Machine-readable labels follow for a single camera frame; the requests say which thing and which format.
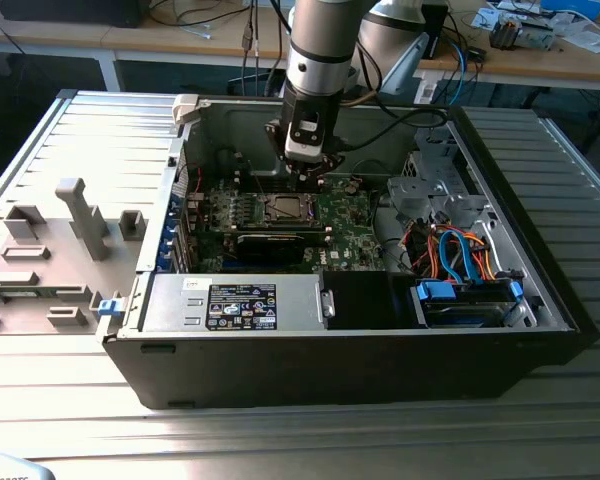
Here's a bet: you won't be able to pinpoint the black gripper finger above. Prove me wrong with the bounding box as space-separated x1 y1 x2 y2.
307 152 346 194
265 119 304 192

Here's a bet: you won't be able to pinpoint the metal socket cover frame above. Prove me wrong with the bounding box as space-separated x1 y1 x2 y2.
263 192 318 225

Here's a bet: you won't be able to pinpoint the silver CPU green edge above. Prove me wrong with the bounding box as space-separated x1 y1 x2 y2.
274 197 306 221

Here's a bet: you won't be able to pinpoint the black RAM slot white clips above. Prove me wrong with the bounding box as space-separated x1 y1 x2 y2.
234 180 326 195
204 218 331 236
234 171 325 184

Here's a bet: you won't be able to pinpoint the thin metal locking lever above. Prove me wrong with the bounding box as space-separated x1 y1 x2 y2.
246 158 270 199

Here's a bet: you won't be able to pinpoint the green motherboard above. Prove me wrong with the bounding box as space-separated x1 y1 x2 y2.
194 174 387 275

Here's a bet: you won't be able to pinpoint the small white box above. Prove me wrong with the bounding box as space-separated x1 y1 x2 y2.
413 79 439 105

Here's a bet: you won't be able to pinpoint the black graphics card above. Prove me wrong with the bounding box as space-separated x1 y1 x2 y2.
234 230 307 267

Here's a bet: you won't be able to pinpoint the silver metal drive cage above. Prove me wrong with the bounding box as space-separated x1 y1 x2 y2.
386 124 492 221

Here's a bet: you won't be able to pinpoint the black upright box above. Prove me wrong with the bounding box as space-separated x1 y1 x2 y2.
422 3 450 61

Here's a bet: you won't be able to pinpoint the hard disk in blue carrier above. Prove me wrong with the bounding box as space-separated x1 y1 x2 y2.
412 278 525 330

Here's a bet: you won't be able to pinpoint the silver power supply unit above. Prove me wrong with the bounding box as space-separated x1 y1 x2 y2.
138 272 331 334

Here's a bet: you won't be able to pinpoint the black finned heat sink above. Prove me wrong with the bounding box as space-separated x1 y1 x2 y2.
489 12 525 51

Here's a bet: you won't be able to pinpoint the black PC case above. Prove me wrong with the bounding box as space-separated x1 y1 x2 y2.
102 92 600 411

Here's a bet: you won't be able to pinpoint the silver metal drive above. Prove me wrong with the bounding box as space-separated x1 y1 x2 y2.
522 14 556 51

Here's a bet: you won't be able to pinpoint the blue plastic case latch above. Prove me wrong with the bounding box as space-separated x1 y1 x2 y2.
97 297 126 318

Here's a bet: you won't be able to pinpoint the large black box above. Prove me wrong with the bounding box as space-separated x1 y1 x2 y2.
0 0 144 29

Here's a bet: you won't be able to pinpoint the grey parts rack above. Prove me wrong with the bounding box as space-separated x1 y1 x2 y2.
0 177 149 337

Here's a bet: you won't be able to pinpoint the blue cardboard box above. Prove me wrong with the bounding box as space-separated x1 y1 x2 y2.
539 0 600 19

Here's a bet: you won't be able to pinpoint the white paper sheet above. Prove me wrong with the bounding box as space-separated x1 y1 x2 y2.
559 19 600 55

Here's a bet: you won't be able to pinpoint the green RAM stick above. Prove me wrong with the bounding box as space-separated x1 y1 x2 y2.
0 288 49 301

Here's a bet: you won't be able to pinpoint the white plastic device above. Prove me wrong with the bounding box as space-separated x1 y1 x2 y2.
0 452 57 480

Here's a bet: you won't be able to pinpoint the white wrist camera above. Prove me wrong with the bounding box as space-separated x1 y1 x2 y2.
283 112 327 159

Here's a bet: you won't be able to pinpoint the thin red wire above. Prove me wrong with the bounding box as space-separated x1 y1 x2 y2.
177 167 205 197

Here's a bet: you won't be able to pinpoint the thick black camera cable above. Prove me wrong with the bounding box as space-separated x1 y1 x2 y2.
339 109 450 151

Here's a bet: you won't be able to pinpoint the beige case release handle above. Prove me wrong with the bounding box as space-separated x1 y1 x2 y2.
172 93 202 126

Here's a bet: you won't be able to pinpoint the blue flat data wire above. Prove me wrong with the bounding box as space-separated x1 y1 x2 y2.
452 230 484 287
437 229 464 284

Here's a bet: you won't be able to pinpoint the blue network cable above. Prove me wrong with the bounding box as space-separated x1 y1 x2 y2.
452 42 476 106

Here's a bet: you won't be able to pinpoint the orange power wire bundle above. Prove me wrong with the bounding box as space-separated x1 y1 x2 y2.
424 227 504 282

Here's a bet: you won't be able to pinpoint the wooden desk white frame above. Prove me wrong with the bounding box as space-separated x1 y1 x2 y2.
412 0 600 94
0 0 294 94

